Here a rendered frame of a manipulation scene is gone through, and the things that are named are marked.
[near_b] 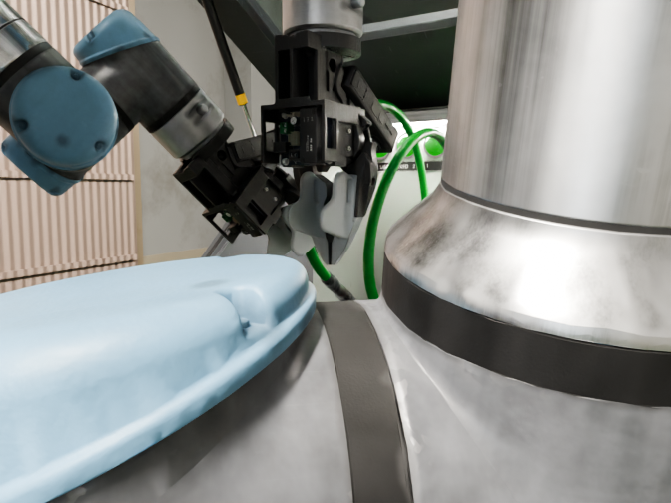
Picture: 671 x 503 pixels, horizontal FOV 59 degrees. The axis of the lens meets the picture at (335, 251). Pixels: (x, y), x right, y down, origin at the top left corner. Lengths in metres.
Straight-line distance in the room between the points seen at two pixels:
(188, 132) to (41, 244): 2.50
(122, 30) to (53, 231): 2.55
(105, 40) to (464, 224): 0.54
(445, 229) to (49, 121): 0.38
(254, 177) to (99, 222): 2.71
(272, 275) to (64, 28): 3.20
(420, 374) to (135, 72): 0.54
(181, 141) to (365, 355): 0.53
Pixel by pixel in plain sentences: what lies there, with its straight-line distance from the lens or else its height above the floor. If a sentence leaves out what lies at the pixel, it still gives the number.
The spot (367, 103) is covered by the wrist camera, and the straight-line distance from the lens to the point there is 0.60.
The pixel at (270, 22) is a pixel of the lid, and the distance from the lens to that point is 1.17.
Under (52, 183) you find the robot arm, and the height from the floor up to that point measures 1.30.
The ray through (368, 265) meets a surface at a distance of 0.72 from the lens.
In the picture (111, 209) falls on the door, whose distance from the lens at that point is 3.42.
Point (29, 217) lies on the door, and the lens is 3.08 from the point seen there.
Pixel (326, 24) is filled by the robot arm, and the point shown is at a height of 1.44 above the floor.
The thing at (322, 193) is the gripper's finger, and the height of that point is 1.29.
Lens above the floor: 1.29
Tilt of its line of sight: 6 degrees down
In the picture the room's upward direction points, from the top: straight up
